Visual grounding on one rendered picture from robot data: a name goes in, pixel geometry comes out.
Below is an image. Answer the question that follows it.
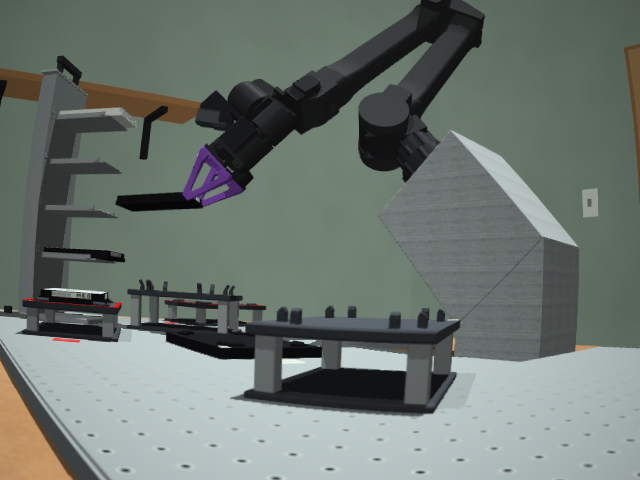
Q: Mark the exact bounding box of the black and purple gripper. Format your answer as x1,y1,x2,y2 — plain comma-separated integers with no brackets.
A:
182,128,273,207

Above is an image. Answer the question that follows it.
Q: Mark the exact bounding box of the white well plate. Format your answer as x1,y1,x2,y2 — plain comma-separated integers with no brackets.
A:
59,107,137,129

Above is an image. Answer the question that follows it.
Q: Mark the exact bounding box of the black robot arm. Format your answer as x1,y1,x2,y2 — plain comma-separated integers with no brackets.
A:
195,0,485,183

